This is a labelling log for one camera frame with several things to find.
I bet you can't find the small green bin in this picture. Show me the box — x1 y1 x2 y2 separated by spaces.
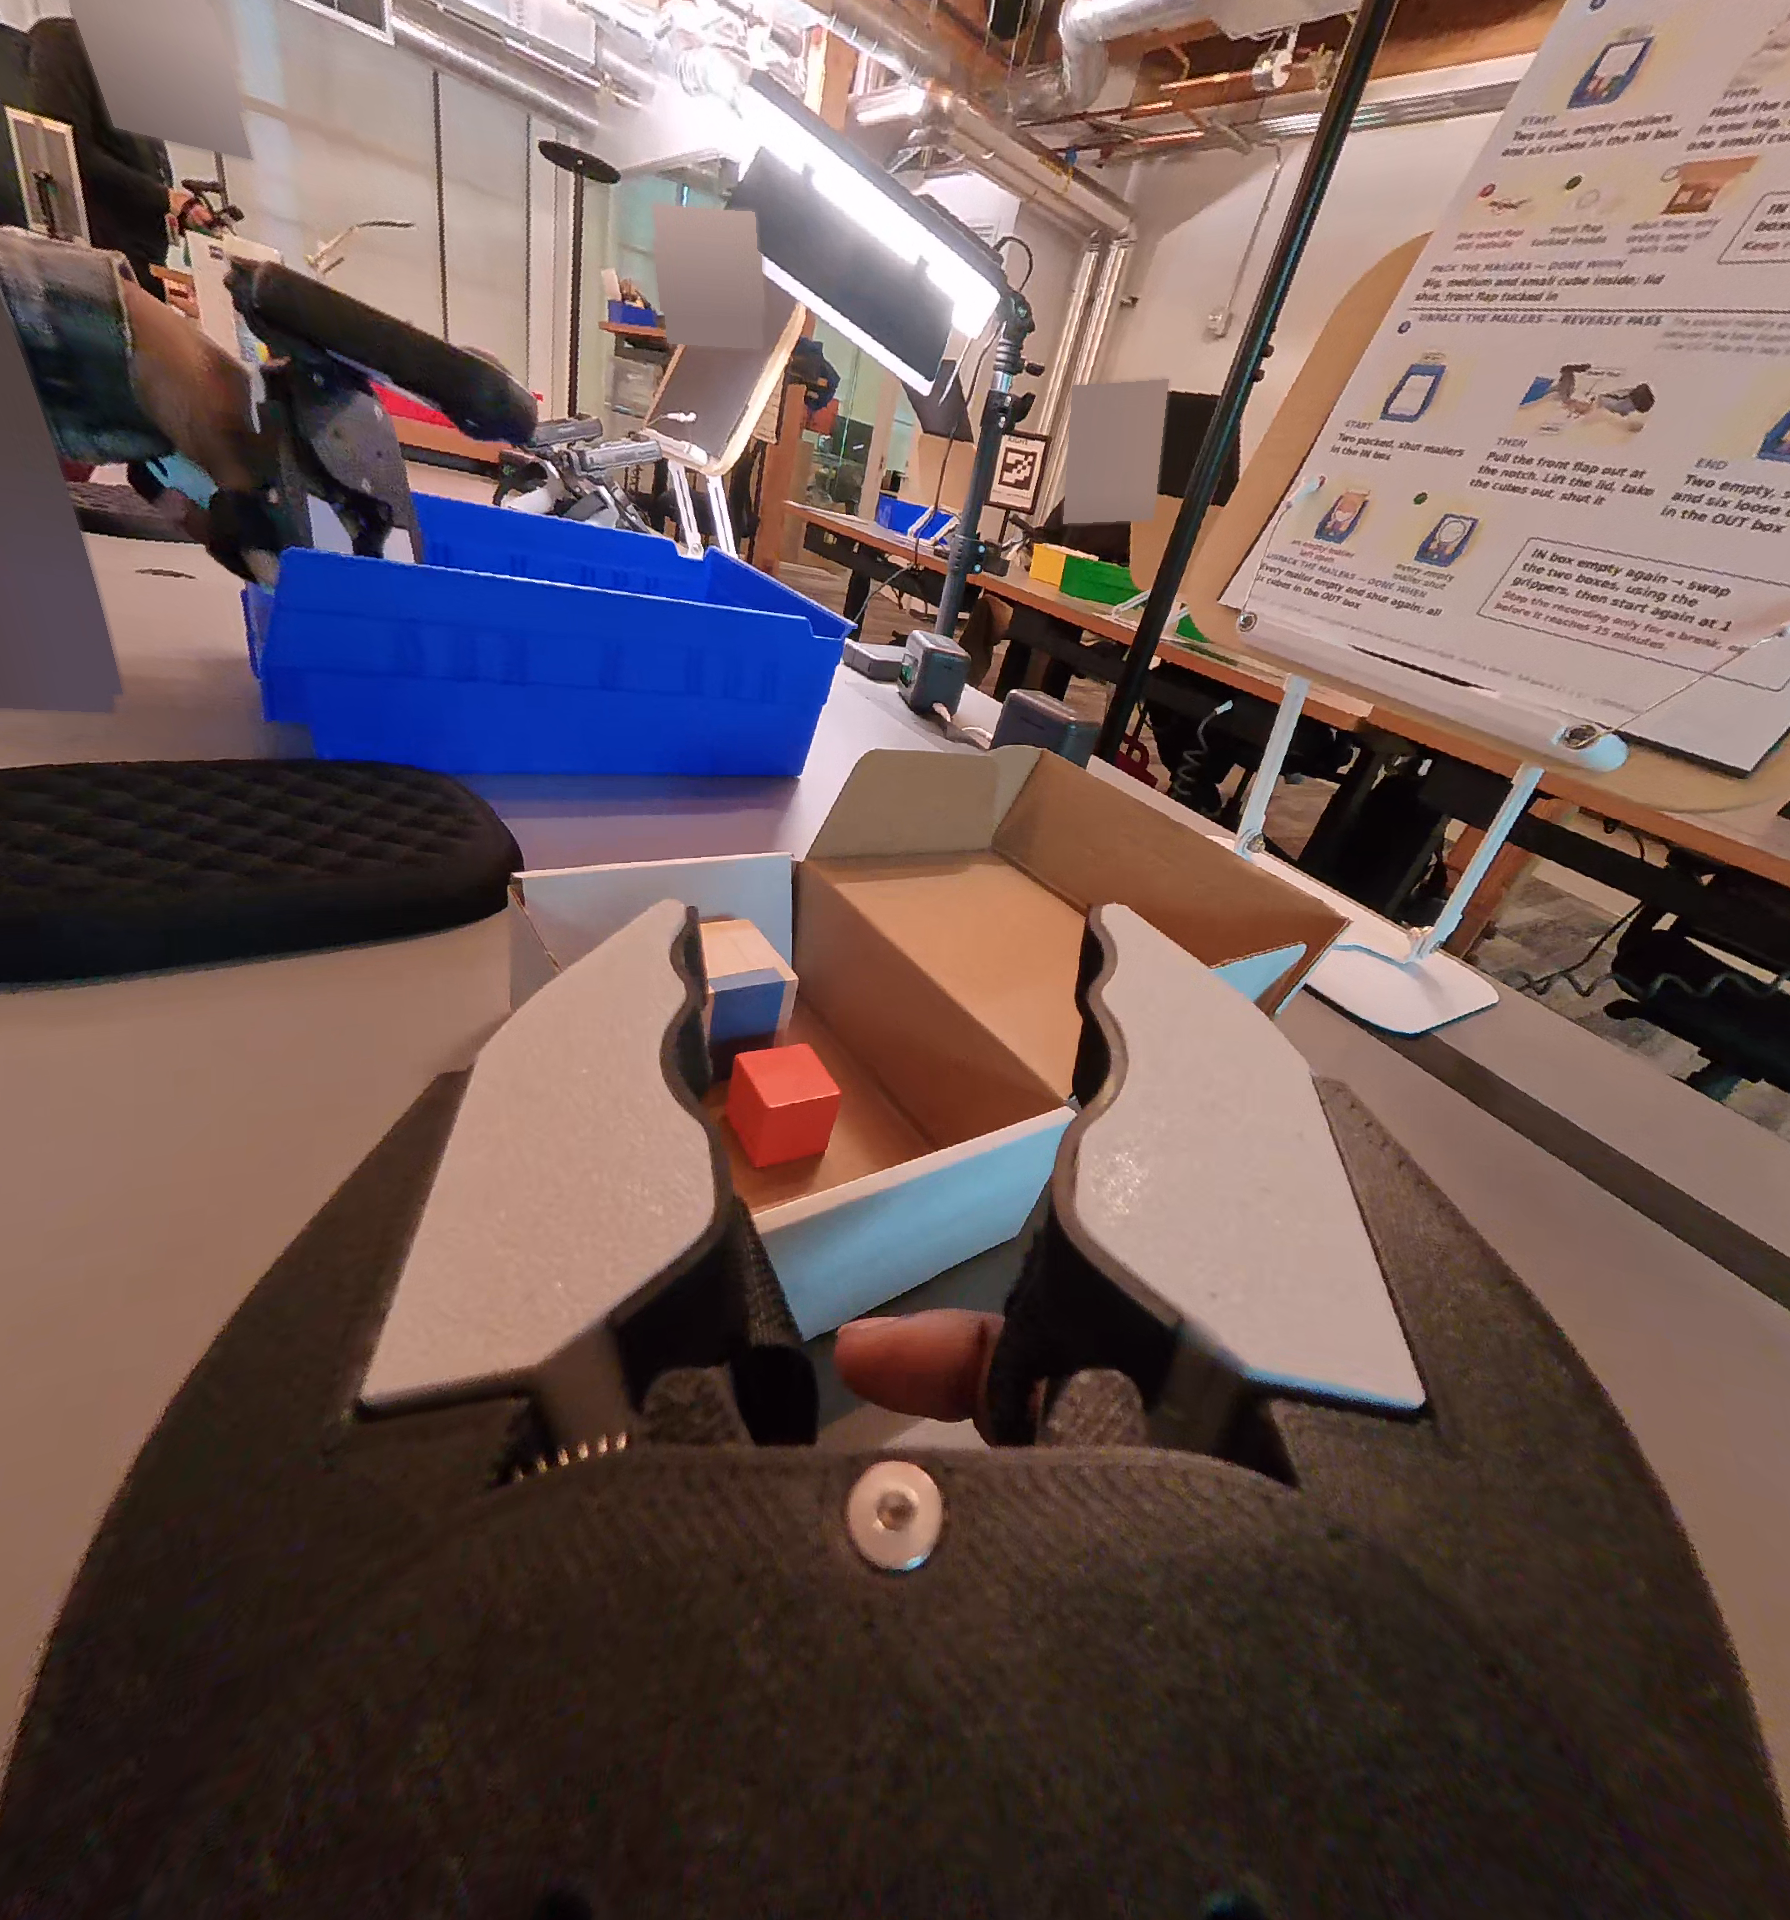
1064 556 1188 609

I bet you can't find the blue plastic bin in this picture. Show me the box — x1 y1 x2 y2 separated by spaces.
238 490 858 779

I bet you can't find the black and white device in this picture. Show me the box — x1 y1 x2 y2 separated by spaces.
491 421 670 529

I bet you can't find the long wooden work table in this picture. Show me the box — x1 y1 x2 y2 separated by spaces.
784 504 1790 919

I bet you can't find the black light stand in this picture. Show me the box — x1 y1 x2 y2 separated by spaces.
932 242 1041 651

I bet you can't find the printed instruction sheet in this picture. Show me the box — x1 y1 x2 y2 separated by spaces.
1230 0 1790 772

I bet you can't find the thin black pole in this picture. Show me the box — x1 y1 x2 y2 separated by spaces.
1098 0 1402 759

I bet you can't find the studio light panel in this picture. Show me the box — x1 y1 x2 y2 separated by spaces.
726 68 1015 441

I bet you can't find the person's left hand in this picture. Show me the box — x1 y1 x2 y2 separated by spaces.
122 293 264 504

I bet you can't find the natural wooden cube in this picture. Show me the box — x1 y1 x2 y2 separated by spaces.
701 919 806 1040

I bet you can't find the black office chair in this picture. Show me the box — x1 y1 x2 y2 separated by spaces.
1608 847 1790 1060

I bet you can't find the instruction sheet on stand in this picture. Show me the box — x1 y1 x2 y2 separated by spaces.
1180 229 1790 819

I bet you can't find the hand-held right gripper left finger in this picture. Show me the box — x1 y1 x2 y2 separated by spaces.
358 901 759 1452

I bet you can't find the person's right hand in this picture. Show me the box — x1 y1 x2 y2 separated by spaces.
833 1310 1006 1422

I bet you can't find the blue wooden cube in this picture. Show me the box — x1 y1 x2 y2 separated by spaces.
704 976 797 1061

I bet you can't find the white chair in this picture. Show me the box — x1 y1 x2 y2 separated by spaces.
650 303 811 557

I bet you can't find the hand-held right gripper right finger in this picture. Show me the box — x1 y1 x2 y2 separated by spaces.
1052 901 1428 1457

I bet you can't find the red wooden cube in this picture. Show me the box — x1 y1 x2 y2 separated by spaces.
726 1048 846 1171

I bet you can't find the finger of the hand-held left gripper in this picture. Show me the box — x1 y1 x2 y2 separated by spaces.
297 392 424 569

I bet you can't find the black mesh wrist rest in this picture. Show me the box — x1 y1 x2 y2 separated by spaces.
0 757 524 986

